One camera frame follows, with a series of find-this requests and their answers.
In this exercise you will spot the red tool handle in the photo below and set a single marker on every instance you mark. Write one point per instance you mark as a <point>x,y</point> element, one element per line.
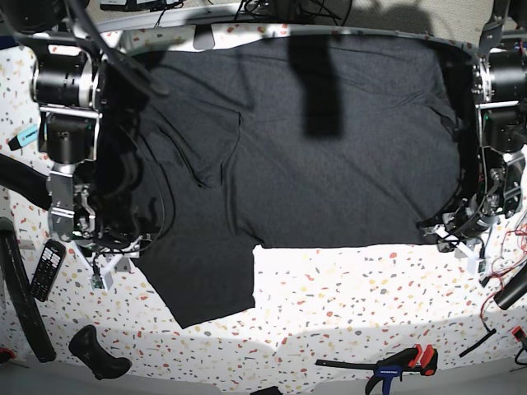
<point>6,355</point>

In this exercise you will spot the blue highlighter marker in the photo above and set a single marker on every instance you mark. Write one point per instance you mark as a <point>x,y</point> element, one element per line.
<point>24,138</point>

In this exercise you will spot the black cylinder handle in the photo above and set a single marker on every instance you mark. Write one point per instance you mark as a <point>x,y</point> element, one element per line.
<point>512,292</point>

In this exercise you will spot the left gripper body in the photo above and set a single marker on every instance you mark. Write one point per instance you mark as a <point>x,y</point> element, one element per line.
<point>469,188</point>

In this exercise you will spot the small black rod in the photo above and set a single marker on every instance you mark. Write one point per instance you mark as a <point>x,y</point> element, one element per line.
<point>477,344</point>

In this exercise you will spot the blue orange bar clamp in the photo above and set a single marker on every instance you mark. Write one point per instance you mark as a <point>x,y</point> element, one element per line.
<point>413,360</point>

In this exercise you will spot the black game controller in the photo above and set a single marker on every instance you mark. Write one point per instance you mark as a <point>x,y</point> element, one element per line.
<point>85,346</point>

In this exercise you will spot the dark grey T-shirt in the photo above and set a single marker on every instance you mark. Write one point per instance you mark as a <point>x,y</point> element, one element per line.
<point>299,142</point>

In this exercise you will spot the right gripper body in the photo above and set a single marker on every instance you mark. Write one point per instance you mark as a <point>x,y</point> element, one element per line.
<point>81,214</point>

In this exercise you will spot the small black box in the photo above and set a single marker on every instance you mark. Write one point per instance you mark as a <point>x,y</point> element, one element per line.
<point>274,390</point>

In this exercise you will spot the long black tube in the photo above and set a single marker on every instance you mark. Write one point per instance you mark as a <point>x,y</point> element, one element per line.
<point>18,288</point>

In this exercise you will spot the red connector plug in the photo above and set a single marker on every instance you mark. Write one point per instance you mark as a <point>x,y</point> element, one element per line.
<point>519,334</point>

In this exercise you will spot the grey monitor stand base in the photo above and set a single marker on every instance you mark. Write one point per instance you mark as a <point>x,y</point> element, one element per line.
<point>203,38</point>

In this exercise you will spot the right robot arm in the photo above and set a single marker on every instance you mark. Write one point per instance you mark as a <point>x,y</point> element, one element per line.
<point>68,85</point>

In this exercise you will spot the black remote control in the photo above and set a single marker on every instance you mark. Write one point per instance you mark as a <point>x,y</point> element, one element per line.
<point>46,270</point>

